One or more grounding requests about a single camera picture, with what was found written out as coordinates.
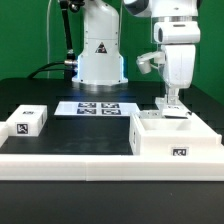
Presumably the white cabinet body box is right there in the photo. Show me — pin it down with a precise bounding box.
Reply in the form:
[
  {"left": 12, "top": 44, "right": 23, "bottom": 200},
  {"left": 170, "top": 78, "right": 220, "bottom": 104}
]
[{"left": 129, "top": 111, "right": 224, "bottom": 157}]

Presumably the black cable bundle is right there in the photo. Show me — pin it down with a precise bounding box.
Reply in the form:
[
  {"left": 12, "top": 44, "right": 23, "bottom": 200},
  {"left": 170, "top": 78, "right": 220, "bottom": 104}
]
[{"left": 27, "top": 0, "right": 85, "bottom": 80}]

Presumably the white cabinet top block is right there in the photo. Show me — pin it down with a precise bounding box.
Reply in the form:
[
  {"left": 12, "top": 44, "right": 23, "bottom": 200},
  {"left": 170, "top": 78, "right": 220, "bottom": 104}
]
[{"left": 6, "top": 105, "right": 47, "bottom": 137}]

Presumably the white thin cable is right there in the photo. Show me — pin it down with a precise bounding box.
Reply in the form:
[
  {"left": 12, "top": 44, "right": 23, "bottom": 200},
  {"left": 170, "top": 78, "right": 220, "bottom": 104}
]
[{"left": 46, "top": 0, "right": 54, "bottom": 80}]

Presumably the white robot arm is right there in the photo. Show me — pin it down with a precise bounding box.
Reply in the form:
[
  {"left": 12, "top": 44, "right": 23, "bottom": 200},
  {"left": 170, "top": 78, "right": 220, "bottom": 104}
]
[{"left": 73, "top": 0, "right": 200, "bottom": 105}]

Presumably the white cabinet door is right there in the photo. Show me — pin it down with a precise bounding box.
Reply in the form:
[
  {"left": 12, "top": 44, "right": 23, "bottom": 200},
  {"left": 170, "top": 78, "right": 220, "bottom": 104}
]
[{"left": 155, "top": 97, "right": 191, "bottom": 118}]

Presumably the white U-shaped obstacle fence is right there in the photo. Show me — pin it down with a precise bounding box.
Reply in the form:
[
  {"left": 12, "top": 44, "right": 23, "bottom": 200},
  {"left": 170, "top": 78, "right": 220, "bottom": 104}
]
[{"left": 0, "top": 120, "right": 224, "bottom": 181}]

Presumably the white marker tag sheet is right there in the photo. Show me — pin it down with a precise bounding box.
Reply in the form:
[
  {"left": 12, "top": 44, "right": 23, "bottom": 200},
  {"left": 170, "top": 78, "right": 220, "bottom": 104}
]
[{"left": 55, "top": 101, "right": 139, "bottom": 117}]

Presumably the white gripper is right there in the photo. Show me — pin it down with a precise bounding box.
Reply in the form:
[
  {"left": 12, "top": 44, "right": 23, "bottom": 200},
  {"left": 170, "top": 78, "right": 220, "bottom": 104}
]
[{"left": 153, "top": 21, "right": 200, "bottom": 104}]

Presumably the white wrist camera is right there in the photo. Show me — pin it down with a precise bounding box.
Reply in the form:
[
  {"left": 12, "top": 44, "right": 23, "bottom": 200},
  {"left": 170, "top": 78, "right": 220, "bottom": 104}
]
[{"left": 136, "top": 51, "right": 165, "bottom": 74}]

